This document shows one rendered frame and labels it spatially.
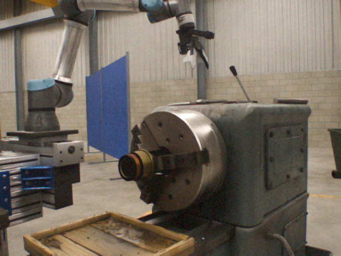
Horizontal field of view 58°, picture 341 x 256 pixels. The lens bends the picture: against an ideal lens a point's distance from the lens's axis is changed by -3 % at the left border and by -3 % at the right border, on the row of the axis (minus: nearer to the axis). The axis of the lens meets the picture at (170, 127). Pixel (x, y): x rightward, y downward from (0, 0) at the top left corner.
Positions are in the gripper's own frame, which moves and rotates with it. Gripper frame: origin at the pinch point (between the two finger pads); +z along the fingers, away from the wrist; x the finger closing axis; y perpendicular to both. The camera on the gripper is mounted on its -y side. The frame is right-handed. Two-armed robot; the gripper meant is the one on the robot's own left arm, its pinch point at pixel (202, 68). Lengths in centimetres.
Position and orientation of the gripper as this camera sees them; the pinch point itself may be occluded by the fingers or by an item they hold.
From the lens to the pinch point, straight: 139.2
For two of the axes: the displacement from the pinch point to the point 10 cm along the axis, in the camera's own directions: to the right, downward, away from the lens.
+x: -5.1, 1.4, -8.5
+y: -8.2, 2.1, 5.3
